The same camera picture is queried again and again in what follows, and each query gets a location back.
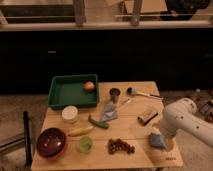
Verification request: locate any bunch of dark grapes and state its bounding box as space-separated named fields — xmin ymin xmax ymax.
xmin=108 ymin=139 xmax=135 ymax=154

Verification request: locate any orange peach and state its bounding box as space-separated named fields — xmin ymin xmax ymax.
xmin=84 ymin=82 xmax=95 ymax=92

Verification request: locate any green cucumber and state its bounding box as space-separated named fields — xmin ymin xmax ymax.
xmin=88 ymin=115 xmax=109 ymax=129

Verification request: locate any blue sponge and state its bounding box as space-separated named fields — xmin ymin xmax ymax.
xmin=149 ymin=133 xmax=166 ymax=149

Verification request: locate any green plastic tray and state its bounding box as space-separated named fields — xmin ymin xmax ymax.
xmin=48 ymin=74 xmax=99 ymax=110

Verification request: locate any brown wooden block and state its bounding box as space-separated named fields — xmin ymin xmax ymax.
xmin=137 ymin=109 xmax=158 ymax=126

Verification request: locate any black dish brush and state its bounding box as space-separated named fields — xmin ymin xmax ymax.
xmin=126 ymin=87 xmax=163 ymax=100

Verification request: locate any small green cup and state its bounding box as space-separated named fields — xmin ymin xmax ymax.
xmin=76 ymin=136 xmax=93 ymax=154

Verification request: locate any dark red bowl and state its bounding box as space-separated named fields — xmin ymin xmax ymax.
xmin=36 ymin=128 xmax=66 ymax=159

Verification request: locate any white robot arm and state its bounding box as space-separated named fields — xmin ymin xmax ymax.
xmin=159 ymin=98 xmax=213 ymax=151

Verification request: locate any yellow banana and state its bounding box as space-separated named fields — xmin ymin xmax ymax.
xmin=68 ymin=126 xmax=94 ymax=137

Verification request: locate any dark metal cup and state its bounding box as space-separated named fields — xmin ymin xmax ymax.
xmin=109 ymin=88 xmax=120 ymax=104

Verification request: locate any yellow wooden gripper finger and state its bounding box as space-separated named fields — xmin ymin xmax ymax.
xmin=165 ymin=138 xmax=174 ymax=151

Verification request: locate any black pole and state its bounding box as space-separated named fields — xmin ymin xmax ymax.
xmin=23 ymin=111 xmax=32 ymax=166

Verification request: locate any blue grey cloth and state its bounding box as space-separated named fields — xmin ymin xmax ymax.
xmin=100 ymin=102 xmax=118 ymax=122

